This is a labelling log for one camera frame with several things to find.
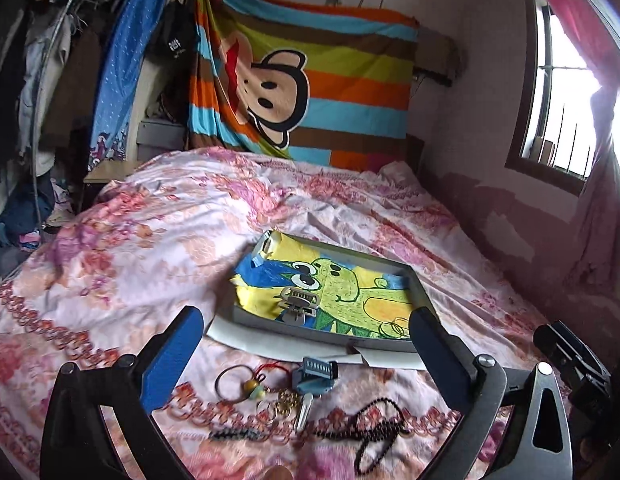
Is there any black bead necklace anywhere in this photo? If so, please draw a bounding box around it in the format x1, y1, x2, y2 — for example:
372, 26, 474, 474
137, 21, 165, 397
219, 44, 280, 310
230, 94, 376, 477
208, 396, 412, 477

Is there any colourful cartoon drawing paper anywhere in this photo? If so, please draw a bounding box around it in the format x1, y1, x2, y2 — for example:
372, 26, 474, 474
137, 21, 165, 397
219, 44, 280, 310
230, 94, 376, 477
232, 230, 412, 340

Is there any blue kids smartwatch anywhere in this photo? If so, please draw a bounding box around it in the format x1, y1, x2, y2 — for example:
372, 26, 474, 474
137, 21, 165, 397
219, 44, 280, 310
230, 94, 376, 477
292, 356, 338, 396

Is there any pink floral bedspread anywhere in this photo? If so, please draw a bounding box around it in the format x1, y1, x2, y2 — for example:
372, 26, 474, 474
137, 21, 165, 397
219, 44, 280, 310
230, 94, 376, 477
0, 148, 546, 479

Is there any silver snap hair clip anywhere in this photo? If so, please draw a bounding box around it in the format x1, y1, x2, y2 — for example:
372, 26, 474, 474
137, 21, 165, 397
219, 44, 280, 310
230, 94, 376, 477
295, 392, 314, 434

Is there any white paper sheet under box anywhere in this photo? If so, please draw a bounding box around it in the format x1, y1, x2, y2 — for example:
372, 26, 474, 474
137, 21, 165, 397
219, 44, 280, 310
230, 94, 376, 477
206, 314, 426, 370

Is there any grey claw hair clip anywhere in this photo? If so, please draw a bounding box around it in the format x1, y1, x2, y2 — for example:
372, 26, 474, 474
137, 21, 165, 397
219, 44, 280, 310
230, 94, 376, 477
276, 286, 320, 327

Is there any grey shallow cardboard box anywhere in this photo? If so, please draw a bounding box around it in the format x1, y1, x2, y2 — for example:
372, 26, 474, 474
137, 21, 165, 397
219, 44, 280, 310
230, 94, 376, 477
232, 230, 436, 352

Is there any barred window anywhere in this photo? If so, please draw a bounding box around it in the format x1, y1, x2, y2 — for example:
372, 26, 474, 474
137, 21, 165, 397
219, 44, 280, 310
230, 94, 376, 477
505, 0, 598, 195

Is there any blue dotted hanging fabric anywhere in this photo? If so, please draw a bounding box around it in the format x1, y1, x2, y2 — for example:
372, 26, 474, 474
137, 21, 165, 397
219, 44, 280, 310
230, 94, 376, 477
88, 0, 166, 170

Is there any grey storage box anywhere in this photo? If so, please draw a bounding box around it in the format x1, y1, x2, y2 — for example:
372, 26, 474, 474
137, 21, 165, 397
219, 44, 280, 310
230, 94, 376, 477
136, 118, 186, 151

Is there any striped monkey cartoon blanket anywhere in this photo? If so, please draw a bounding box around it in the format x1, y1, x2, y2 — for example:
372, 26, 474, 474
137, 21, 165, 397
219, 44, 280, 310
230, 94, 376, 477
188, 0, 418, 171

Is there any pink window curtain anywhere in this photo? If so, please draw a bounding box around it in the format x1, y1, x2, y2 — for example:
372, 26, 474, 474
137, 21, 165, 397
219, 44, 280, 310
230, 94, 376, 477
549, 0, 620, 287

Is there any hanging clothes rack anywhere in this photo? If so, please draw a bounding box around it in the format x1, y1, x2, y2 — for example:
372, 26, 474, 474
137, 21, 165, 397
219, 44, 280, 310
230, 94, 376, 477
0, 0, 131, 261

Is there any gold chain jewelry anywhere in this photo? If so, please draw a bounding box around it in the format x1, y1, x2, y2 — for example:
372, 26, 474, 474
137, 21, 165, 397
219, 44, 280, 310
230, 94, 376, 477
274, 390, 301, 417

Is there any red string bead bracelet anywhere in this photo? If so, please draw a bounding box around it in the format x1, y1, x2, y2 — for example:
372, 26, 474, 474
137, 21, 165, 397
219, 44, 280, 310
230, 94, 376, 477
252, 361, 294, 394

